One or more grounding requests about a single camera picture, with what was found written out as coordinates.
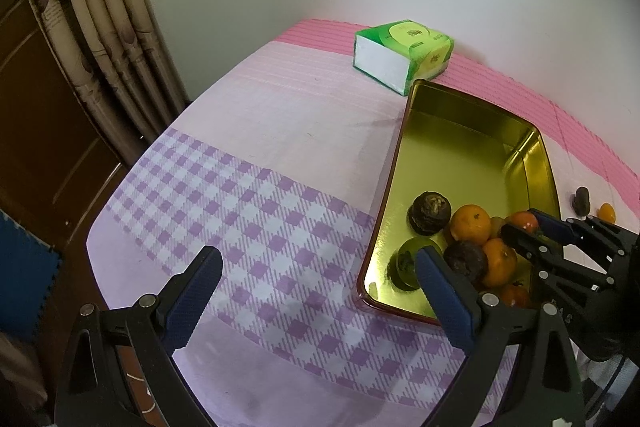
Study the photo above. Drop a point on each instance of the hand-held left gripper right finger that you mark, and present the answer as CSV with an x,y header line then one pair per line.
x,y
445,297

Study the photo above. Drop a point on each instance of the blue foam mat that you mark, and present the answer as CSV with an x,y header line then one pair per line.
x,y
25,277

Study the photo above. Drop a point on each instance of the gold metal tray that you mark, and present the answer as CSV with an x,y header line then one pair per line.
x,y
465,157

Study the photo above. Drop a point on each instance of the green tissue box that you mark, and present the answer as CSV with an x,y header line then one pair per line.
x,y
400,52

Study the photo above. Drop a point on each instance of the red cherry tomato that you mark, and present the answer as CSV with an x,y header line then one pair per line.
x,y
515,297
525,222

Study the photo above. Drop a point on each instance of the small green jujube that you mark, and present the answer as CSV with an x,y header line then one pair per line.
x,y
496,226

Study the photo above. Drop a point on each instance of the beige patterned curtain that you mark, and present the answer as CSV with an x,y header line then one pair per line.
x,y
100,7

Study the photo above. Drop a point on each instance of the dark wooden cabinet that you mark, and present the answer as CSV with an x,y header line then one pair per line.
x,y
40,132

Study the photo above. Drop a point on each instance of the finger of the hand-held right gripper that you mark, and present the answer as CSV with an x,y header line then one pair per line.
x,y
557,227
525,242

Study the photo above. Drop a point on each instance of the dark passion fruit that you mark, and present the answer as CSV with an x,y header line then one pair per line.
x,y
430,212
467,259
581,199

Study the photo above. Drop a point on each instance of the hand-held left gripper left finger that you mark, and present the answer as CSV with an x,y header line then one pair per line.
x,y
192,302

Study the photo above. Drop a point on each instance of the green lime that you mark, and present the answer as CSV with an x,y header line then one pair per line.
x,y
407,262

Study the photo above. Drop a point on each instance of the orange mandarin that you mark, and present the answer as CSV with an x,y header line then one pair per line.
x,y
606,212
500,264
470,222

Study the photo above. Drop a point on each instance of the person's right forearm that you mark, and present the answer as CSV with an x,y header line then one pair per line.
x,y
592,369

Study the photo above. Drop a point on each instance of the pink checkered tablecloth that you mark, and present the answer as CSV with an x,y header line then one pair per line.
x,y
275,132

